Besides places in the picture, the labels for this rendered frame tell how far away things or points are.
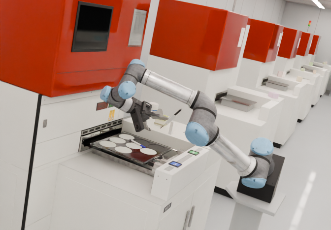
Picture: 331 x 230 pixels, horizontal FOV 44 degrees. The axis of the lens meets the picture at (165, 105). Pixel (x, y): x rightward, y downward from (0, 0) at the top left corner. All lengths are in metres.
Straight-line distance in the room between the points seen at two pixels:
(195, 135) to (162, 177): 0.30
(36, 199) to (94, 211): 0.31
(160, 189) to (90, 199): 0.39
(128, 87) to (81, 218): 0.80
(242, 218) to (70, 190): 0.96
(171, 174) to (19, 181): 0.77
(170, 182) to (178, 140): 0.59
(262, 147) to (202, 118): 0.42
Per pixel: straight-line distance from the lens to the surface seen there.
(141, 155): 2.36
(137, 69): 1.96
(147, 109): 2.09
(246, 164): 2.07
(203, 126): 1.88
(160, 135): 2.62
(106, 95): 1.96
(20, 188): 2.24
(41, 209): 2.34
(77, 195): 2.28
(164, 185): 2.06
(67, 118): 2.23
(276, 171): 2.38
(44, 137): 2.13
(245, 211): 2.41
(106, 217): 2.21
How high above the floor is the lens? 1.73
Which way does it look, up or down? 13 degrees down
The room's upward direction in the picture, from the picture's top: 12 degrees clockwise
